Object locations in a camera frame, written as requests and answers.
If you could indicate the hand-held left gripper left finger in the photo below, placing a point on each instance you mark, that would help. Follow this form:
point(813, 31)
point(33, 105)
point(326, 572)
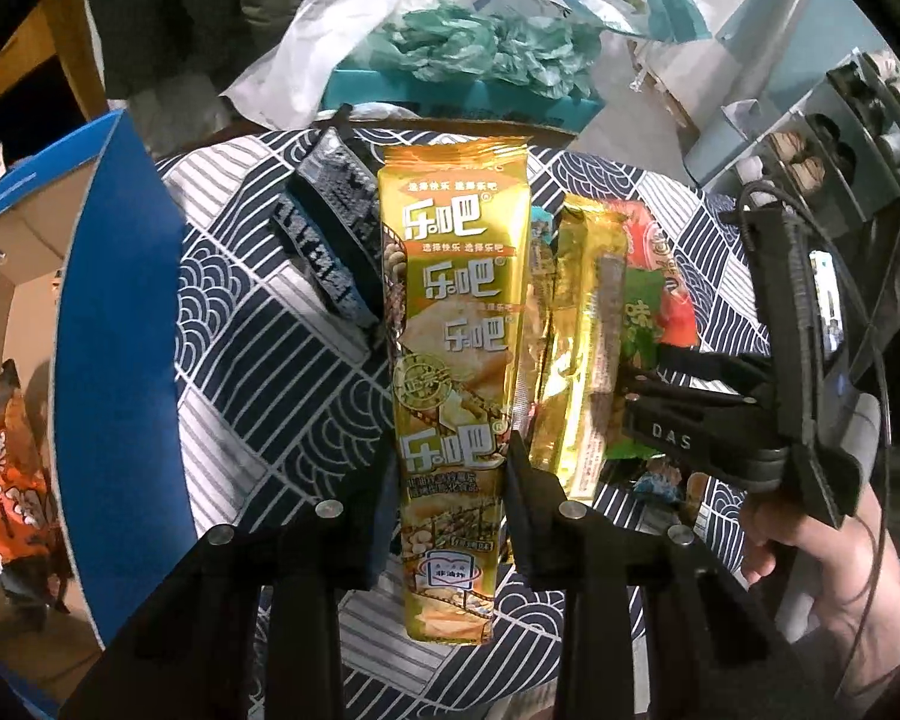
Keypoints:
point(360, 532)

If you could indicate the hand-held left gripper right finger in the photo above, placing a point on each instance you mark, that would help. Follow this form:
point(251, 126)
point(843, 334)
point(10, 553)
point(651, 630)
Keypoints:
point(516, 495)

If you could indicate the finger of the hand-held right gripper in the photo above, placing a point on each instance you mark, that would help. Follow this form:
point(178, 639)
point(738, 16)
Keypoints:
point(705, 375)
point(690, 431)

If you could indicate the green snack packet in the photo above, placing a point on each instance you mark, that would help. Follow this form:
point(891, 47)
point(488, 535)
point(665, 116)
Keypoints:
point(641, 315)

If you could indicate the gold foil snack packet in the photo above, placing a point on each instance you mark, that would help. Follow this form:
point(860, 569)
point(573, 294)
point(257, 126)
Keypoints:
point(577, 360)

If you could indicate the yellow snack packet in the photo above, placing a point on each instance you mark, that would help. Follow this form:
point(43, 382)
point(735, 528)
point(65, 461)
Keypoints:
point(450, 277)

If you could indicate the blue cardboard box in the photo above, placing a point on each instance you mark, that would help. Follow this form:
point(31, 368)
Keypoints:
point(120, 315)

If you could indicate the person's right hand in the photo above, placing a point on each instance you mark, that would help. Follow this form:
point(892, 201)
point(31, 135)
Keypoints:
point(840, 577)

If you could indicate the red snack packet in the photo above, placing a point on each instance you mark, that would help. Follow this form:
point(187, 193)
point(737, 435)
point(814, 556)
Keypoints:
point(675, 292)

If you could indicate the navy white patterned tablecloth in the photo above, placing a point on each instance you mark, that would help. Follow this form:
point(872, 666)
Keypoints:
point(270, 390)

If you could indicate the grey cup rack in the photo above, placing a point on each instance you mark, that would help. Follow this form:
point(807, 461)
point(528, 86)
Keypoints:
point(727, 157)

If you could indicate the teal snack packet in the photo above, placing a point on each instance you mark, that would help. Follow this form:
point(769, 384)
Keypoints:
point(543, 223)

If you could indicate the black snack packet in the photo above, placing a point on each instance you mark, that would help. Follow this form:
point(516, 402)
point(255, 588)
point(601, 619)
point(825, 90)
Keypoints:
point(345, 180)
point(322, 270)

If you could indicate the orange snack packet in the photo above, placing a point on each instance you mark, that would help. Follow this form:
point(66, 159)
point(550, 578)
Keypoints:
point(15, 495)

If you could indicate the pale blue cabinet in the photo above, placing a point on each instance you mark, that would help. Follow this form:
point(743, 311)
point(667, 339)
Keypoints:
point(795, 15)

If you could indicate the green plastic bag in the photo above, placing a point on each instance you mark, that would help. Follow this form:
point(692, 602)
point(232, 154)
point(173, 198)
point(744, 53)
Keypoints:
point(457, 37)

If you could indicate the teal box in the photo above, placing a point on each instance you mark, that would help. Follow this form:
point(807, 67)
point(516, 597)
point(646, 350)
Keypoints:
point(390, 86)

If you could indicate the light grey cloth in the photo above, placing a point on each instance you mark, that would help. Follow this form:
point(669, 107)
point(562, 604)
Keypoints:
point(172, 116)

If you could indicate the dark green jacket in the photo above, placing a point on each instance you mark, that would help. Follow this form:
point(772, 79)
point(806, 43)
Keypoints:
point(195, 7)

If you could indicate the wooden cabinet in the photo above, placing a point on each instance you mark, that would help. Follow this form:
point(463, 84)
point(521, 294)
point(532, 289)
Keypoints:
point(52, 30)

